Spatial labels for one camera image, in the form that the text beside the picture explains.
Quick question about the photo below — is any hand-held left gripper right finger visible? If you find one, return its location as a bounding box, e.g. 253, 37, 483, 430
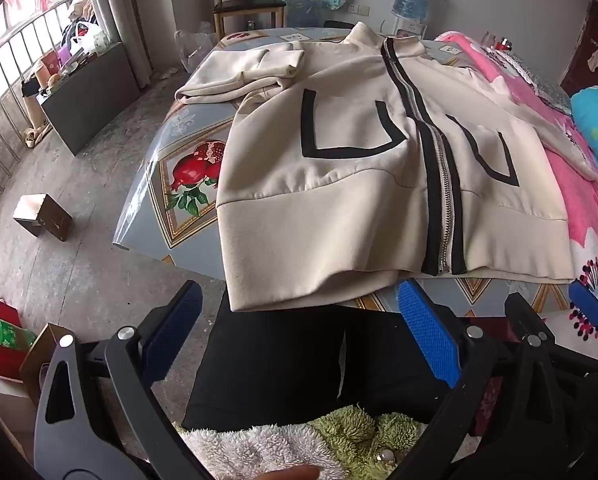
379, 280, 567, 480

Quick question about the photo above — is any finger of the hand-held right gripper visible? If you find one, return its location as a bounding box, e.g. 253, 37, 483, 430
568, 280, 598, 376
504, 291, 547, 341

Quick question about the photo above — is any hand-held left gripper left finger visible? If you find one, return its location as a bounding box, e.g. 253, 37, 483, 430
33, 280, 215, 480

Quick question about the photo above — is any cream zip jacket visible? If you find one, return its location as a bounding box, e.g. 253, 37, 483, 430
175, 21, 598, 313

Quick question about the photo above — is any person's left hand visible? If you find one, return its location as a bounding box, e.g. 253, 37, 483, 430
266, 464, 322, 480

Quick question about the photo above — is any pink floral blanket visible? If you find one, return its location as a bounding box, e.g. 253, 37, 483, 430
434, 30, 598, 411

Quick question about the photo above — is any open cardboard box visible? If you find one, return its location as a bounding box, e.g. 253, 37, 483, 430
19, 322, 77, 406

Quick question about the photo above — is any fluffy white green garment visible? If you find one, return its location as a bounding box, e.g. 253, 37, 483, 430
174, 405, 430, 480

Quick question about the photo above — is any green bottle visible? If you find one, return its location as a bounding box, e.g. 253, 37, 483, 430
0, 317, 36, 351

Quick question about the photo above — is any brown box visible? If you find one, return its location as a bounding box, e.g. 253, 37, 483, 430
13, 193, 73, 242

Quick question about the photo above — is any fruit print tablecloth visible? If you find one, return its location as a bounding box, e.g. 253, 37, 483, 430
112, 25, 584, 321

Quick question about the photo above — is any silver sequin cushion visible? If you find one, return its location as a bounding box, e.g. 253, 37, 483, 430
504, 50, 574, 111

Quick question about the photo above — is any dark grey cabinet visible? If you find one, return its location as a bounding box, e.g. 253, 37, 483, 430
36, 40, 142, 157

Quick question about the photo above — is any brown door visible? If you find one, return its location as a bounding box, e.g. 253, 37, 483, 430
561, 0, 598, 96

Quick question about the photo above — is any clear plastic bag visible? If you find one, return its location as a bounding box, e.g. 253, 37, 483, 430
174, 22, 220, 73

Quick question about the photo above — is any white plastic bag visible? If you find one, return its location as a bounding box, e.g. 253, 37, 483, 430
72, 22, 110, 56

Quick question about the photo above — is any grey curtain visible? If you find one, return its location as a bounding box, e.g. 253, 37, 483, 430
82, 0, 152, 88

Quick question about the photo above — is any wooden chair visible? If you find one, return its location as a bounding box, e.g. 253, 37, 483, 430
210, 0, 287, 41

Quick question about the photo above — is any empty clear water jug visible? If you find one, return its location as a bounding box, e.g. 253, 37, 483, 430
288, 0, 325, 28

